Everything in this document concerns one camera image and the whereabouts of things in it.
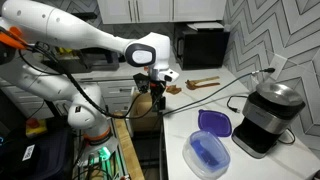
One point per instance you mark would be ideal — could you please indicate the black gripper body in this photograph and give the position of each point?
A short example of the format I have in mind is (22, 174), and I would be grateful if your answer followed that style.
(156, 89)

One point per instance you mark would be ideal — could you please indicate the small brown bag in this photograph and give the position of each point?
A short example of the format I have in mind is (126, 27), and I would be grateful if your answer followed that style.
(173, 89)

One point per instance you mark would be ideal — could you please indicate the wooden drawer with white front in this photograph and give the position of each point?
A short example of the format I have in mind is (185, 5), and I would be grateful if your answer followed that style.
(143, 113)

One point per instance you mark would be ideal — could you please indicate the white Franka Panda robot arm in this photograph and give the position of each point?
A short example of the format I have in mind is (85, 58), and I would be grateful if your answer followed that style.
(66, 26)

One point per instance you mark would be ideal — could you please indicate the white background drawer cabinets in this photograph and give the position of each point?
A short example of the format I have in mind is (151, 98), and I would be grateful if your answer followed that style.
(116, 90)

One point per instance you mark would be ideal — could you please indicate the orange heart shaped cutter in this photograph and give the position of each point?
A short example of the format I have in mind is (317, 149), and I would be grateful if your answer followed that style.
(146, 68)

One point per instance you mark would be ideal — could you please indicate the dark wooden spoon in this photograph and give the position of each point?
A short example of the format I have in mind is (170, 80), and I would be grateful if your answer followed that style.
(203, 85)

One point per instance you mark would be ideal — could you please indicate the light wooden spoon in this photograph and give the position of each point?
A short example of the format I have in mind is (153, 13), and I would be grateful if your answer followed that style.
(205, 80)

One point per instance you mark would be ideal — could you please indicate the purple container lid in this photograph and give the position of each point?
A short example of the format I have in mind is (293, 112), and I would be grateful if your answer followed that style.
(215, 122)

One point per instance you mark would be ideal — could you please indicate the wooden board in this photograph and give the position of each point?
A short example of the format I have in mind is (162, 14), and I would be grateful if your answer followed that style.
(128, 150)

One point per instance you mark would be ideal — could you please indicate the black microwave oven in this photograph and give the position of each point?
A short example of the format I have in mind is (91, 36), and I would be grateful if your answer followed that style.
(203, 50)

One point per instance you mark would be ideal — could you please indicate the clear plastic food container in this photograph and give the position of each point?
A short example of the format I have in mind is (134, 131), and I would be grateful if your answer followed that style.
(206, 155)

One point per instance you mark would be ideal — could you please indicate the black countertop appliance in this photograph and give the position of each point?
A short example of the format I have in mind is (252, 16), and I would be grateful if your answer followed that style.
(86, 61)

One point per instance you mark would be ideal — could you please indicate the white upper cabinets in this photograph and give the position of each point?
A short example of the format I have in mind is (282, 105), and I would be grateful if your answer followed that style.
(160, 10)

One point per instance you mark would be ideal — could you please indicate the white paper stack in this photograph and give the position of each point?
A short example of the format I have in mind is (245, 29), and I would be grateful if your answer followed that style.
(205, 26)

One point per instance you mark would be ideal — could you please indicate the black and steel coffee maker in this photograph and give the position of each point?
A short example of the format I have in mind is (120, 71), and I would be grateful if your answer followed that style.
(266, 116)

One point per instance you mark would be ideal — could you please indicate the yellow emergency stop box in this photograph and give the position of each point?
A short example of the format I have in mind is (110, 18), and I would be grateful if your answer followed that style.
(36, 128)

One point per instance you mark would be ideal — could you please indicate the black case with QR label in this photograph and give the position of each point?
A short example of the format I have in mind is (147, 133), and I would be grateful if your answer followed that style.
(40, 156)

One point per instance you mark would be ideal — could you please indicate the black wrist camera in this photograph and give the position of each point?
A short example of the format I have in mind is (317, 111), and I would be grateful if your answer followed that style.
(141, 83)

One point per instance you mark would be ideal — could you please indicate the metal robot stand frame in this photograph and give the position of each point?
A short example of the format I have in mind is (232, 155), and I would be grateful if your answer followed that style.
(100, 160)

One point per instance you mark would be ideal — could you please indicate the white wall outlet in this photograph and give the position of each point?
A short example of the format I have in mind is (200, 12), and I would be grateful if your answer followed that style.
(278, 66)

